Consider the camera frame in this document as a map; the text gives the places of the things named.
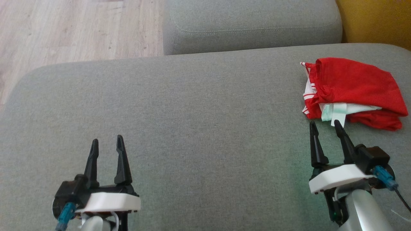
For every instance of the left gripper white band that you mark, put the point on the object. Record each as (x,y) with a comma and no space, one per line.
(112,202)

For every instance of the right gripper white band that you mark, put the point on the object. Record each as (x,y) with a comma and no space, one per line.
(337,178)

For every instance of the red basketball jersey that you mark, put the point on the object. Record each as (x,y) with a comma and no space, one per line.
(353,80)

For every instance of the silver white robot right arm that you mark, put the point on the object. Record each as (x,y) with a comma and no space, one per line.
(362,208)

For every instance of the large grey sofa seat cushion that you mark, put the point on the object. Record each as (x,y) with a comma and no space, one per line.
(208,128)

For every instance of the wide yellow sofa back cushion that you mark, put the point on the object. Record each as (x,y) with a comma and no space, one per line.
(379,19)

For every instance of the long grey sofa seat cushion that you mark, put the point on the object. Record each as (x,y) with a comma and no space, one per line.
(250,19)

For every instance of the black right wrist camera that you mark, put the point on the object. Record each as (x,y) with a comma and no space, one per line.
(375,157)

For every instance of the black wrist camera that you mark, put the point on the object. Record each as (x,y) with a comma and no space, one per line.
(67,192)
(375,157)

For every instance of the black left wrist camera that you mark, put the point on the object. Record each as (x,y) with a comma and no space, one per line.
(67,192)

